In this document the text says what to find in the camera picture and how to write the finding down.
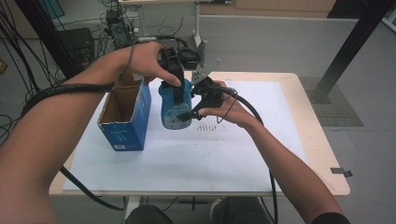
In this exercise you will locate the white table mat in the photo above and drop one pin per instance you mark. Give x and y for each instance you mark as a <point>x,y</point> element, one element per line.
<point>199,161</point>

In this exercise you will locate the person's left leg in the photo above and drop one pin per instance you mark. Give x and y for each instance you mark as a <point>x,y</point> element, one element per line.
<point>149,215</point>

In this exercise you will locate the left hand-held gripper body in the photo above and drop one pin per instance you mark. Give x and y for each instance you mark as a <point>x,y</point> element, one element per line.
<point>177,60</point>

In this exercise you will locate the computer tower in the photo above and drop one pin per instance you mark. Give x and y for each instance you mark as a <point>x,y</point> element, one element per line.
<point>117,29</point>

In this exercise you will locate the wooden cabinet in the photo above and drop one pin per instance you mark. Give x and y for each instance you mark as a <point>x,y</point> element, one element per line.
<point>280,6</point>

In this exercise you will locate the blue cardboard box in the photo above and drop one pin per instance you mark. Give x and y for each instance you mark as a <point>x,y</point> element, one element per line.
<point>127,130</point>

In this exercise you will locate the blue bottle with white cap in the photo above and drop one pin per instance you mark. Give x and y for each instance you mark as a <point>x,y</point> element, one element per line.
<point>169,112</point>

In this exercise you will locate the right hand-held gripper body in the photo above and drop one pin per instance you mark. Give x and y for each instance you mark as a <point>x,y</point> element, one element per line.
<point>211,93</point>

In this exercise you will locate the person's left hand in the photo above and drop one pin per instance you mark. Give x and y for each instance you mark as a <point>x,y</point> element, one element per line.
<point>144,62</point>

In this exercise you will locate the person's right leg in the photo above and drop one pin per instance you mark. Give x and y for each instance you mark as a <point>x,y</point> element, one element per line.
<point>239,211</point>

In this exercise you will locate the person's leg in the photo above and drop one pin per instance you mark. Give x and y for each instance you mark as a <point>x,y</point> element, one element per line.
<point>239,211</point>
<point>149,215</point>

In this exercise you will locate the black metal frame post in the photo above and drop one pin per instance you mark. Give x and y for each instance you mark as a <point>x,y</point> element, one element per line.
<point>351,43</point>
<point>46,37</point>

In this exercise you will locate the black equipment case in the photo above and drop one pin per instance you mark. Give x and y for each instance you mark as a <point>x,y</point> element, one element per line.
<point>77,43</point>

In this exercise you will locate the black table clip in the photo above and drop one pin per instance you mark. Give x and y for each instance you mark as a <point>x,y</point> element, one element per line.
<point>342,172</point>

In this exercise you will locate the grey floor mat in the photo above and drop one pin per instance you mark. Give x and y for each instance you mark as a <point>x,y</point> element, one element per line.
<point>334,105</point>

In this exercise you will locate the white desk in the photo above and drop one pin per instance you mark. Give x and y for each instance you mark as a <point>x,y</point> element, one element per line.
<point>197,28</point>

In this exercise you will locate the person's right hand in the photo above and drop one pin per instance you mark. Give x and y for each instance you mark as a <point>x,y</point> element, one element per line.
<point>235,112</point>

